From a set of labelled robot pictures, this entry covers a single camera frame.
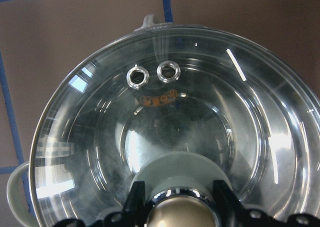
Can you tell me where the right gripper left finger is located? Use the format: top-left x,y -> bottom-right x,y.
49,180 -> 151,227

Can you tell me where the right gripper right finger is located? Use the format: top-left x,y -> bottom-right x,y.
212,180 -> 320,227

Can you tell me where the glass pot lid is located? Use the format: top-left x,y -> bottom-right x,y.
28,23 -> 320,227

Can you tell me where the brown grid table mat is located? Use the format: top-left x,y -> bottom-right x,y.
0,0 -> 320,227

